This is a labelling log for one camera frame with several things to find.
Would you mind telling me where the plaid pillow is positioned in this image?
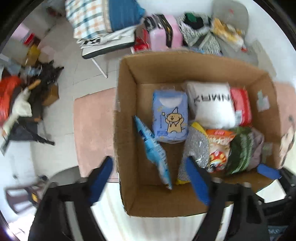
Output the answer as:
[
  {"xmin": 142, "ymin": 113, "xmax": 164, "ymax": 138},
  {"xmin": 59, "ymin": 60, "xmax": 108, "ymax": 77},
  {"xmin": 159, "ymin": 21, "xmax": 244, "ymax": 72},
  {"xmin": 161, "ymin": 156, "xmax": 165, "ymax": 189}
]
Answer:
[{"xmin": 65, "ymin": 1, "xmax": 145, "ymax": 40}]

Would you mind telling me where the pink rug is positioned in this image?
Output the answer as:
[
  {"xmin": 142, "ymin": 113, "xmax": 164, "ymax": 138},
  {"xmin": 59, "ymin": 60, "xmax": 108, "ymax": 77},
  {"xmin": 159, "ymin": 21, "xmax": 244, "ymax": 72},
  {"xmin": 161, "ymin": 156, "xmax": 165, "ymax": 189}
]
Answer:
[{"xmin": 73, "ymin": 88, "xmax": 116, "ymax": 177}]

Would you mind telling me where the cardboard box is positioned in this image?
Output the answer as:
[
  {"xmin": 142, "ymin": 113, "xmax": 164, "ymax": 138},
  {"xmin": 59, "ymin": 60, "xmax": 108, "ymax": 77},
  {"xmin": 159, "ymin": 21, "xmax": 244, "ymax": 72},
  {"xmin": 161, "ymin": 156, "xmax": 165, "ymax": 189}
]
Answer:
[{"xmin": 114, "ymin": 51, "xmax": 283, "ymax": 217}]

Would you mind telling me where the lilac knitted cloth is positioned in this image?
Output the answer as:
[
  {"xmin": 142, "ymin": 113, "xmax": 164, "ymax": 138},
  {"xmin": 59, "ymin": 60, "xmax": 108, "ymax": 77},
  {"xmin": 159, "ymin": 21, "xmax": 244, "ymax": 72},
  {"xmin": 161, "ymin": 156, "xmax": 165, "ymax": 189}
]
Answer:
[{"xmin": 246, "ymin": 128, "xmax": 264, "ymax": 171}]

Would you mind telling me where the red plastic bag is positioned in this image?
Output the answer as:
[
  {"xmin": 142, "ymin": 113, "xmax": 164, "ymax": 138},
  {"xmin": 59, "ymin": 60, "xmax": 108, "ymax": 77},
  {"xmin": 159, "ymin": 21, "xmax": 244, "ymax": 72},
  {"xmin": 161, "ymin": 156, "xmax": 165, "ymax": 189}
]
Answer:
[{"xmin": 0, "ymin": 75, "xmax": 22, "ymax": 126}]

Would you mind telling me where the white folding chair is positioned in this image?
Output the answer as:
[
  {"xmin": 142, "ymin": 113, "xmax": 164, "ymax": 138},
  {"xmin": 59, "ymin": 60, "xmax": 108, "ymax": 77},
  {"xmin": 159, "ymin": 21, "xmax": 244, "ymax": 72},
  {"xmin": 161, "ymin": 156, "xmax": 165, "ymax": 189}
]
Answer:
[{"xmin": 77, "ymin": 25, "xmax": 138, "ymax": 78}]

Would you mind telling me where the red snack bag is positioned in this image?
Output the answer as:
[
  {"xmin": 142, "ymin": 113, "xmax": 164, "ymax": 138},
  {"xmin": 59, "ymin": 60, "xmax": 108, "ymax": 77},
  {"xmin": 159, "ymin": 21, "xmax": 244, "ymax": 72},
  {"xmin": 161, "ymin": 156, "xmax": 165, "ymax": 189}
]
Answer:
[{"xmin": 230, "ymin": 88, "xmax": 252, "ymax": 126}]

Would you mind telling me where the blue tissue pack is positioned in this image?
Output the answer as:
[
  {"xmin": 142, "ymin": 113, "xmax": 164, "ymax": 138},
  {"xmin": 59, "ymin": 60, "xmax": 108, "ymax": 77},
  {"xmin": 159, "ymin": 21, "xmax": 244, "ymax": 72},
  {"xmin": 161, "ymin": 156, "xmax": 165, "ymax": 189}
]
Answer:
[{"xmin": 152, "ymin": 90, "xmax": 188, "ymax": 144}]

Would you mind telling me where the pink storage box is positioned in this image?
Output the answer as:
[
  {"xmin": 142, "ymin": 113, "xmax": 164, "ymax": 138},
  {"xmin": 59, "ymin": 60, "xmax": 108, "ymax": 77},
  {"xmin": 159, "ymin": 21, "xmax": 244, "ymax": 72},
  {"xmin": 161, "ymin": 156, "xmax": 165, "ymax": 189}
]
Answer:
[{"xmin": 144, "ymin": 14, "xmax": 183, "ymax": 51}]

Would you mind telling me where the green snack bag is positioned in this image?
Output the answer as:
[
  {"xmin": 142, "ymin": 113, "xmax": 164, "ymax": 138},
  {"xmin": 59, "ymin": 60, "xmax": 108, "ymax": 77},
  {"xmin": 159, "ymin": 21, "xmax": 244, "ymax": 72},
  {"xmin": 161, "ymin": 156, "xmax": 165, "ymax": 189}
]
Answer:
[{"xmin": 226, "ymin": 127, "xmax": 254, "ymax": 175}]

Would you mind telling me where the yellow steel scrubber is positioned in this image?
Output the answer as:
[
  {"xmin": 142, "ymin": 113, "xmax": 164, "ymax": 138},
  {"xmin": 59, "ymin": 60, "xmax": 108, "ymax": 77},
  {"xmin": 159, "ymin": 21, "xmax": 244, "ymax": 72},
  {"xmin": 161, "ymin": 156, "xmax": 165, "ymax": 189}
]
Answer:
[{"xmin": 176, "ymin": 121, "xmax": 209, "ymax": 185}]

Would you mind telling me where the light blue snack packet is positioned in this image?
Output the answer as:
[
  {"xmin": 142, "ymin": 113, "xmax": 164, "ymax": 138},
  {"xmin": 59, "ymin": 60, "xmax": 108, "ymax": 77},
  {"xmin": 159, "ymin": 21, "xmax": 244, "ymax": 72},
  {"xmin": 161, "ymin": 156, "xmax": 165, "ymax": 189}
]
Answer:
[{"xmin": 133, "ymin": 115, "xmax": 173, "ymax": 190}]

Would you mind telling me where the white cloth glove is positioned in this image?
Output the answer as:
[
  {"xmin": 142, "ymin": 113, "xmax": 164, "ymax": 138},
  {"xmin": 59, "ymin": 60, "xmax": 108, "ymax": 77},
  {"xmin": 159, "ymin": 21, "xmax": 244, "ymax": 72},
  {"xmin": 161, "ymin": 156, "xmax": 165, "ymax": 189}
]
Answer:
[{"xmin": 2, "ymin": 87, "xmax": 32, "ymax": 137}]

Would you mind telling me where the grey round stool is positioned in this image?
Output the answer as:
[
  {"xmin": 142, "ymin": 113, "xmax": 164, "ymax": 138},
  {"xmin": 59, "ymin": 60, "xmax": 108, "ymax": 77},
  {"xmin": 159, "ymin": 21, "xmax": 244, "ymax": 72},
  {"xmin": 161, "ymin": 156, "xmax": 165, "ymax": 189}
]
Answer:
[{"xmin": 43, "ymin": 166, "xmax": 87, "ymax": 240}]

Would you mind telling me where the orange snack bag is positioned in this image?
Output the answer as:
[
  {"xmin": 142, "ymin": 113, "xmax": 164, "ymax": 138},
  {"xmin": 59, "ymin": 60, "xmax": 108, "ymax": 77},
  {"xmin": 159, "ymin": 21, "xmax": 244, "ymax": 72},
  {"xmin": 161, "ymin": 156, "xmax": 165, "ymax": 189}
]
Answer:
[{"xmin": 206, "ymin": 129, "xmax": 236, "ymax": 173}]

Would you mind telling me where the white sock pack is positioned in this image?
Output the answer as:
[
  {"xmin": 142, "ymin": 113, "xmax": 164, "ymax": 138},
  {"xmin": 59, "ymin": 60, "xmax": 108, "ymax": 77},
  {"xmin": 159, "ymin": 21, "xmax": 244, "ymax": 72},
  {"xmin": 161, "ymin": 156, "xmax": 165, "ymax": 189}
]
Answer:
[{"xmin": 184, "ymin": 81, "xmax": 236, "ymax": 130}]

